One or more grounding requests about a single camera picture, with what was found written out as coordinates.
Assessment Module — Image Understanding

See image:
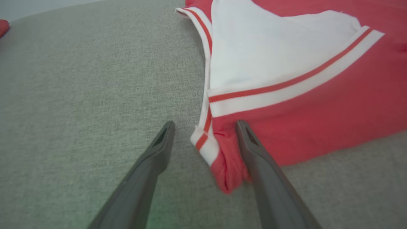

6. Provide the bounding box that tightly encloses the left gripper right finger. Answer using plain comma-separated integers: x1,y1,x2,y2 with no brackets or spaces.
236,120,322,229

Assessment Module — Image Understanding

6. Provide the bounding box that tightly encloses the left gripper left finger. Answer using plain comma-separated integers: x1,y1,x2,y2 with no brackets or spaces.
87,121,176,229

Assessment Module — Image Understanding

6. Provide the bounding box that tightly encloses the red jersey with striped trim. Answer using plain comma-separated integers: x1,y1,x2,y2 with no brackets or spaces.
176,0,407,194

